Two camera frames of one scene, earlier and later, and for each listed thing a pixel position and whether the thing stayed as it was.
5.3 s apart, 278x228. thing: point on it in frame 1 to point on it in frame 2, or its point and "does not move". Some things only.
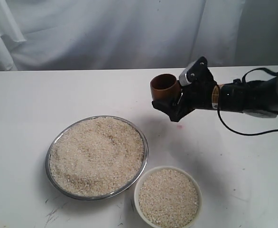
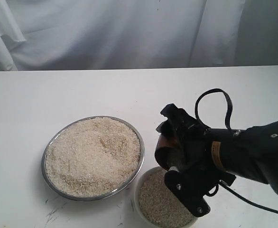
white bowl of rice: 168,196 does not move
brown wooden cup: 165,87 to 169,150
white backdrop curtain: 24,35 does not move
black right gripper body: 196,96 to 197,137
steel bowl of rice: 95,157 does not move
